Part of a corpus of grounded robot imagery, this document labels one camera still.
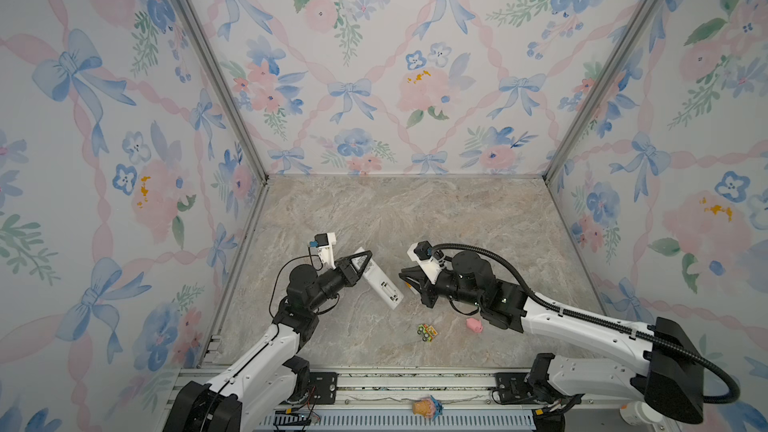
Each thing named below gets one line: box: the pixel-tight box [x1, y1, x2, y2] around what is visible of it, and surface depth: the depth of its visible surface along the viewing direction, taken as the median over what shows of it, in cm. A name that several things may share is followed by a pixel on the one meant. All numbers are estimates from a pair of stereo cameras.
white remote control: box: [352, 247, 404, 310], surface depth 77 cm
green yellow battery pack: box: [417, 323, 438, 343], surface depth 83 cm
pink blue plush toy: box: [412, 395, 444, 421], surface depth 71 cm
